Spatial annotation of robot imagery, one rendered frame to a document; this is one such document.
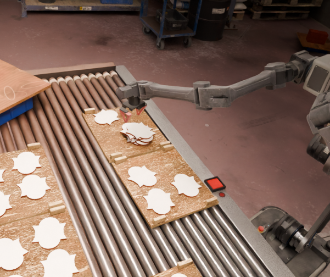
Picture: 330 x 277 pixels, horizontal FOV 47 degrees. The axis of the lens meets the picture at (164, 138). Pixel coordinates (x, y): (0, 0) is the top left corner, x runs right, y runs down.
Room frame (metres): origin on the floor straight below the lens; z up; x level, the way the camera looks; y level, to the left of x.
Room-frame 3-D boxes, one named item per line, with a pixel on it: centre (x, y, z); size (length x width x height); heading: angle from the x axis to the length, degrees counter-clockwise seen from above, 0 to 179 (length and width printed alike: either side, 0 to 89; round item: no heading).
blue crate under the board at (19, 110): (1.60, 0.94, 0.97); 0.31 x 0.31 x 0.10; 66
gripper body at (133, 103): (1.57, 0.18, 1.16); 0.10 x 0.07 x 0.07; 149
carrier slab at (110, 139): (1.61, 0.22, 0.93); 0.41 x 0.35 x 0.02; 34
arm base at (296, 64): (1.59, -0.51, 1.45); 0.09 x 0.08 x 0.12; 47
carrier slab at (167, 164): (1.27, -0.03, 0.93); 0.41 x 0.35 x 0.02; 36
